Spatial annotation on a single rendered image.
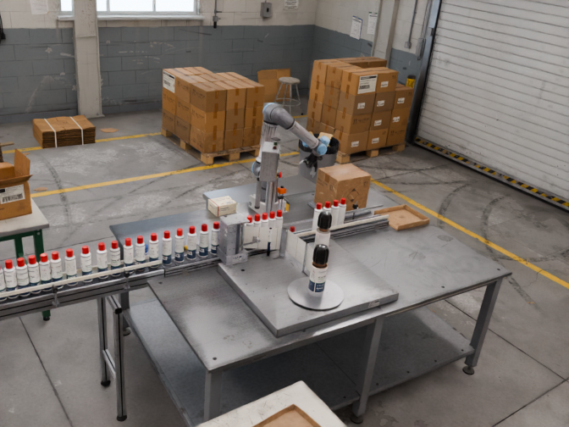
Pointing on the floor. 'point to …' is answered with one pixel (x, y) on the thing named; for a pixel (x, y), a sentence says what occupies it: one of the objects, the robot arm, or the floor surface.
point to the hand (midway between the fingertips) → (306, 170)
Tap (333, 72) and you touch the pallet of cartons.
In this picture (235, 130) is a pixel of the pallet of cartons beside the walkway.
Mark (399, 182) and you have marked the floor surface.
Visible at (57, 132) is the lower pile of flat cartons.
